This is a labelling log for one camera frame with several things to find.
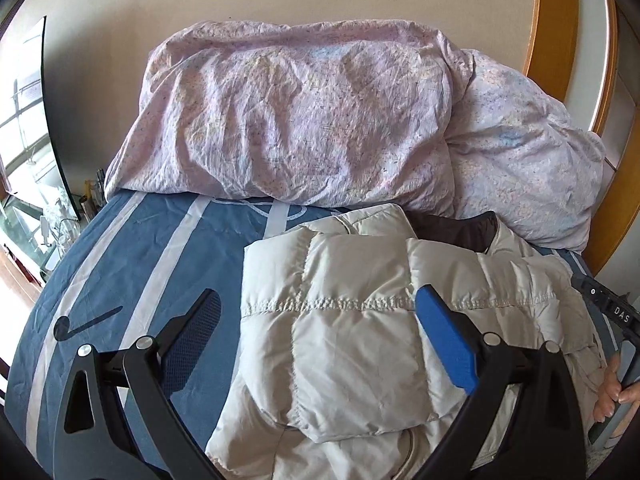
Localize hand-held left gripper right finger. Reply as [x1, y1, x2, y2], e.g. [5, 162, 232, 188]
[415, 284, 586, 480]

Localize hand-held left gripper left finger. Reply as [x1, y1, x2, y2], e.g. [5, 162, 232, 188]
[52, 287, 223, 480]

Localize white puffer jacket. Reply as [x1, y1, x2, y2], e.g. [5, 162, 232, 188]
[205, 204, 623, 480]

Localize person's right hand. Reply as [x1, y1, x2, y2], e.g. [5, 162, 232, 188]
[592, 352, 640, 423]

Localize blue striped bed sheet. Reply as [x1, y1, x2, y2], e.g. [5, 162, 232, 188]
[5, 190, 626, 480]

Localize pale floral pillow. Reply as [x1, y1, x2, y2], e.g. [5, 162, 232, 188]
[445, 50, 613, 253]

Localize glass-topped side table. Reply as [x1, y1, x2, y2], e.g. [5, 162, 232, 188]
[0, 195, 66, 286]

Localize white wardrobe panels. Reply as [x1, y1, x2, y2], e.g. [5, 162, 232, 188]
[592, 0, 640, 196]

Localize pink floral quilt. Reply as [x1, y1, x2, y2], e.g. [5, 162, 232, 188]
[105, 20, 476, 211]

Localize dark-framed glass window pane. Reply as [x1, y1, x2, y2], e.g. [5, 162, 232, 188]
[0, 15, 82, 222]

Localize wooden wardrobe frame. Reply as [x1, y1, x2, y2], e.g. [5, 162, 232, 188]
[522, 0, 621, 276]

